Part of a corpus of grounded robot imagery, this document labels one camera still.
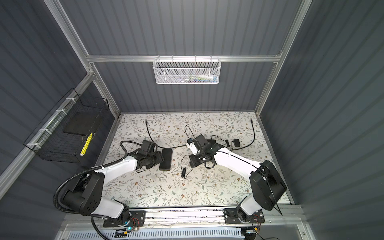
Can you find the yellow striped tool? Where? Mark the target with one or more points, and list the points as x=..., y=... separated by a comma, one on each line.
x=86, y=145

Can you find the long black power brick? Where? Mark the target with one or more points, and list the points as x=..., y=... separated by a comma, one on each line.
x=165, y=165

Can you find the black network switch box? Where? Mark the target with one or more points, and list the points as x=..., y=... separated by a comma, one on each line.
x=211, y=141

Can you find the white wire mesh basket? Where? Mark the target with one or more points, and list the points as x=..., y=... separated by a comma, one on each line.
x=168, y=71

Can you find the black power adapter with cable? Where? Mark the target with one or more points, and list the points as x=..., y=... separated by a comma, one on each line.
x=234, y=143

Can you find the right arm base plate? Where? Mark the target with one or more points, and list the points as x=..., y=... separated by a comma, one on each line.
x=238, y=216

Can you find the white slotted cable duct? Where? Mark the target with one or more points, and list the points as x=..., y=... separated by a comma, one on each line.
x=176, y=234

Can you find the small black adapter with cable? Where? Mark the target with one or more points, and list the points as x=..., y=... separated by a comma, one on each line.
x=184, y=173

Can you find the items in white basket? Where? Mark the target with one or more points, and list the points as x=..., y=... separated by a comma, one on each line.
x=205, y=78

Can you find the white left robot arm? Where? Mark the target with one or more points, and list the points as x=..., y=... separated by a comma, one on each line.
x=83, y=192

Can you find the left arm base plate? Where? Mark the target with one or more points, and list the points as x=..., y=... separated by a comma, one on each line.
x=127, y=219

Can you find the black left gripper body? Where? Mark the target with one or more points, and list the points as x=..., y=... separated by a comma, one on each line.
x=154, y=159

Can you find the black wire wall basket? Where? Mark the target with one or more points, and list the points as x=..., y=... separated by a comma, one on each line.
x=62, y=136

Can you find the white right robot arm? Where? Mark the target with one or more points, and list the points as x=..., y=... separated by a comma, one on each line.
x=267, y=185

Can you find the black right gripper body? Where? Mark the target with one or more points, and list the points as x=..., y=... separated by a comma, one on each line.
x=197, y=159

